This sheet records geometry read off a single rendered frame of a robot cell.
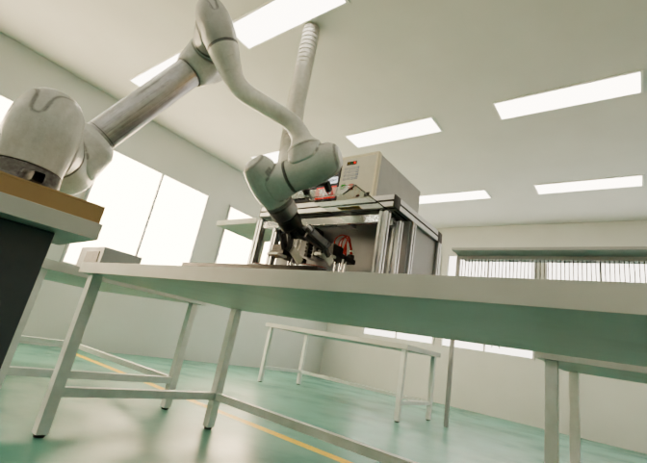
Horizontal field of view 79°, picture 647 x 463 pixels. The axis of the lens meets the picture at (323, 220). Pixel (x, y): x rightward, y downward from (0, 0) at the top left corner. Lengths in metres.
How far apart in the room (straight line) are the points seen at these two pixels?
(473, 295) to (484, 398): 6.93
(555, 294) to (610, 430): 6.69
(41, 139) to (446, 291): 0.97
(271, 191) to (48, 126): 0.56
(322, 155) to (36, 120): 0.69
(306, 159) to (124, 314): 5.32
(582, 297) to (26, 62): 6.02
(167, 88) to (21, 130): 0.48
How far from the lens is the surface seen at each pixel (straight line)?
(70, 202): 1.06
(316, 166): 1.12
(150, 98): 1.43
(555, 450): 2.19
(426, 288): 0.85
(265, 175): 1.15
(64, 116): 1.18
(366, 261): 1.55
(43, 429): 2.23
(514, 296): 0.79
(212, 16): 1.41
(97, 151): 1.35
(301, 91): 3.49
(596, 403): 7.44
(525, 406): 7.57
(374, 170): 1.54
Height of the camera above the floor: 0.57
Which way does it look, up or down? 18 degrees up
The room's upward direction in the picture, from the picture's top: 11 degrees clockwise
